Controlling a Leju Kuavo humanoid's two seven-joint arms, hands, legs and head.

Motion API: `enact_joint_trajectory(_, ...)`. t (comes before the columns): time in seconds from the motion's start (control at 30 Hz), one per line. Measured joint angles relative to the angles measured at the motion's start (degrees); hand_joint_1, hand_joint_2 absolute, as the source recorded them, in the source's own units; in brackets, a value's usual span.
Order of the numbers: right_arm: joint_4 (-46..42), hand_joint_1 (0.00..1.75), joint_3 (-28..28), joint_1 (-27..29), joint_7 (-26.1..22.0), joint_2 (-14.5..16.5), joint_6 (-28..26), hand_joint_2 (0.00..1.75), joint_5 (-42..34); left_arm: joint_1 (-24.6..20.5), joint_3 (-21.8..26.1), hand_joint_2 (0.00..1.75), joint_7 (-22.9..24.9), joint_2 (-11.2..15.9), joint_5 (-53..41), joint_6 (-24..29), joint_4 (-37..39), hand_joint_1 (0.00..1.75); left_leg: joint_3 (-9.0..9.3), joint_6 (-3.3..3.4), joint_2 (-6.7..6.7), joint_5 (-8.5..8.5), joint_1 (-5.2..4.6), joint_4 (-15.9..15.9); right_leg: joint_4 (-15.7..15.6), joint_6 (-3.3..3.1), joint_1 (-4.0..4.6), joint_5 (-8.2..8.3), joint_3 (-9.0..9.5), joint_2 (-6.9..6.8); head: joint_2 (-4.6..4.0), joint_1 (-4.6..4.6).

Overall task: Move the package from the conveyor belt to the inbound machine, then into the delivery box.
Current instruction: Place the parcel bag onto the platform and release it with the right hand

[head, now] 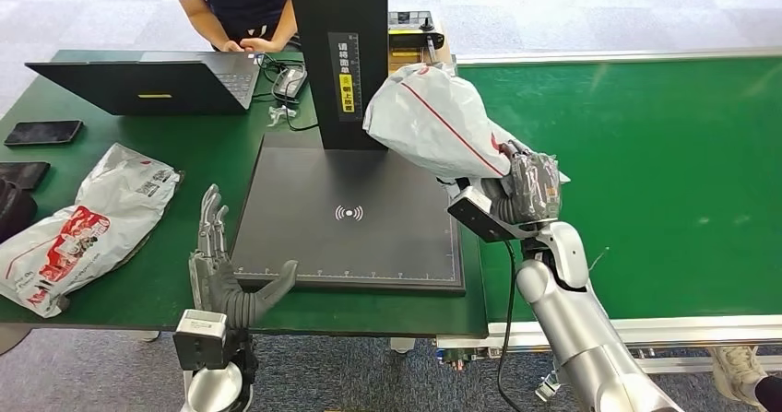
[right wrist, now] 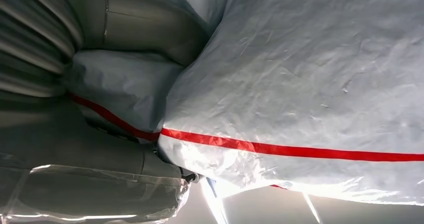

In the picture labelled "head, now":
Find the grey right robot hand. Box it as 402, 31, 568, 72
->
500, 141, 563, 224

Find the person's left hand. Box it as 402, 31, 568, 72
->
238, 36, 284, 53

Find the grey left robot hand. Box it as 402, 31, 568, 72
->
187, 182, 300, 330

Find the white mailer bag red stripe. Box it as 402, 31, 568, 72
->
361, 61, 573, 186

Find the brown cardboard box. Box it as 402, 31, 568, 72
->
387, 35, 458, 82

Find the green conveyor belt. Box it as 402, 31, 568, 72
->
456, 53, 782, 325

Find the grey power adapter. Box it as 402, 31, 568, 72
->
272, 65, 309, 100

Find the small clear plastic piece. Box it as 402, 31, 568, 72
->
266, 104, 298, 128

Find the black scanner column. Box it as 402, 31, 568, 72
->
285, 0, 391, 153

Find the black laptop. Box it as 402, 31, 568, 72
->
24, 51, 265, 118

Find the white mailer bag red print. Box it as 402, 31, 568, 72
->
0, 143, 184, 320

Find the black yellow remote controller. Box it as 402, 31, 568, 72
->
387, 10, 446, 67

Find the black smartphone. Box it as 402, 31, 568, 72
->
3, 119, 84, 148

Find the rounded black bag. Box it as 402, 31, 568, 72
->
0, 178, 39, 245

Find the flat black case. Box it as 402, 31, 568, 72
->
0, 160, 52, 193

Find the white sneaker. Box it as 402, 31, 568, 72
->
707, 345, 769, 408

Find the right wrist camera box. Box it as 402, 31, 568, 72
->
446, 185, 540, 244

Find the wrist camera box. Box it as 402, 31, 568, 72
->
172, 309, 229, 372
446, 185, 540, 244

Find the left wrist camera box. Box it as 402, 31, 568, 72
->
172, 309, 229, 372

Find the black power cable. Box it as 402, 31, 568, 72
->
258, 53, 319, 134

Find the black scanner base plate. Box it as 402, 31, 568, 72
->
230, 132, 466, 295

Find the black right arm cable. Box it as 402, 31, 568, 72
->
495, 241, 518, 412

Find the aluminium conveyor frame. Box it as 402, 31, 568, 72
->
433, 47, 782, 405

